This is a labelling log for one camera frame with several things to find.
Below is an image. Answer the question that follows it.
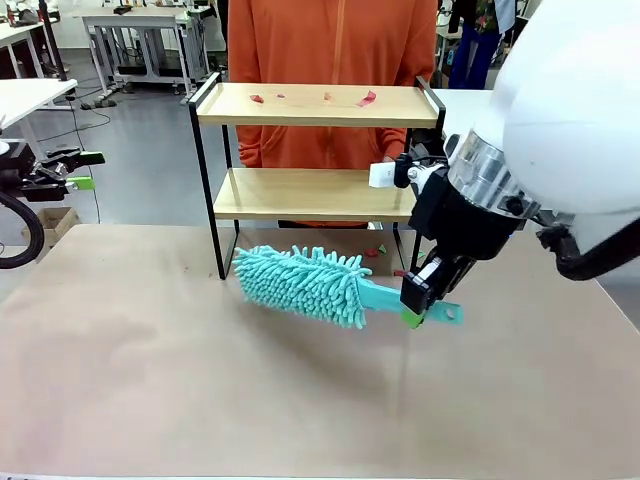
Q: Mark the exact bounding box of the black floor cable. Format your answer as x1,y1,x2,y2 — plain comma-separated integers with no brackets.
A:
64,92,112,225

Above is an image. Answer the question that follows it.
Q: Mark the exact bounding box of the teal microfiber duster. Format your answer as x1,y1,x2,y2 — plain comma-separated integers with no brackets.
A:
232,244,465,332

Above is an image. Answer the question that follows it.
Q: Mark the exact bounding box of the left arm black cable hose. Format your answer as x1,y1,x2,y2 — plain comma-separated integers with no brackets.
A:
0,192,47,271

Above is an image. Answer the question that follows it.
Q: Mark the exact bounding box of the black stand pole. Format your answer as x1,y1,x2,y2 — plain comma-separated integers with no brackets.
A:
38,0,70,84

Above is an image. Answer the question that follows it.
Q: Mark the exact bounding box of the person's left forearm orange sleeve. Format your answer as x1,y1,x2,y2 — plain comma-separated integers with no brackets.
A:
378,127,408,170

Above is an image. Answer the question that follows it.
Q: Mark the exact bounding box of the person's right forearm orange sleeve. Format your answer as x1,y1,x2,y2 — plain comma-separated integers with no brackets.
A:
236,124,265,169

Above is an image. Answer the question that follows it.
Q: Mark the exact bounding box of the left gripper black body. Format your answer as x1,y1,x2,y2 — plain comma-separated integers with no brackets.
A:
0,141,69,202

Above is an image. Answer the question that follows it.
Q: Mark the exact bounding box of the black frame wooden two-tier shelf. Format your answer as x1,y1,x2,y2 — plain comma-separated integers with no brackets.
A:
188,71,448,281

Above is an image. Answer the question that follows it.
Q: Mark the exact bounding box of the white table with rounded corner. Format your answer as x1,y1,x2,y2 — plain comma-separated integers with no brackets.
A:
430,88,506,146

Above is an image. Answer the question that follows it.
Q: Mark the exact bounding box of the person in blue trousers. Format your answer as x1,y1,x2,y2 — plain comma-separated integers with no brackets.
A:
448,0,517,91

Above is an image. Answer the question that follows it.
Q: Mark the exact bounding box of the person in dark clothes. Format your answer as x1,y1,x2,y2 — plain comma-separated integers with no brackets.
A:
212,0,231,69

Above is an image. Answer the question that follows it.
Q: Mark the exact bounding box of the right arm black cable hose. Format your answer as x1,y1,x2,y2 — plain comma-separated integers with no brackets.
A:
535,214,640,282

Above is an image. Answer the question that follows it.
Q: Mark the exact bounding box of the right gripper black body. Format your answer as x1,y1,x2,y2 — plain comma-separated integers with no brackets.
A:
408,167,526,262

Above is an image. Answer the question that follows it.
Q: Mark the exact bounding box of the grey metal frame desk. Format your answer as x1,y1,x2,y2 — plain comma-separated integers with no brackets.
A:
81,6,212,99

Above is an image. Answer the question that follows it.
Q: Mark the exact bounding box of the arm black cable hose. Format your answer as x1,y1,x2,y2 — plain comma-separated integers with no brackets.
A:
0,192,47,271
535,214,640,282

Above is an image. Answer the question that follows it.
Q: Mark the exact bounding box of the white side table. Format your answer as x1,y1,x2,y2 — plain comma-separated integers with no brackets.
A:
0,78,79,151

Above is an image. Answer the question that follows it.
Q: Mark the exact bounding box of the white desk with clutter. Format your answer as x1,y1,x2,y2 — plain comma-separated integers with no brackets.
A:
0,19,49,80

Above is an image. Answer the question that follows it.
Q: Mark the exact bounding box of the person in orange hoodie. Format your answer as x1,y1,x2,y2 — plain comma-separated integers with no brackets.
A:
227,0,439,229

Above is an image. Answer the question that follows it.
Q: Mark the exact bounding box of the cardboard box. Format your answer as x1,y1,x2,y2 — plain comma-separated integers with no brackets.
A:
21,206,82,249

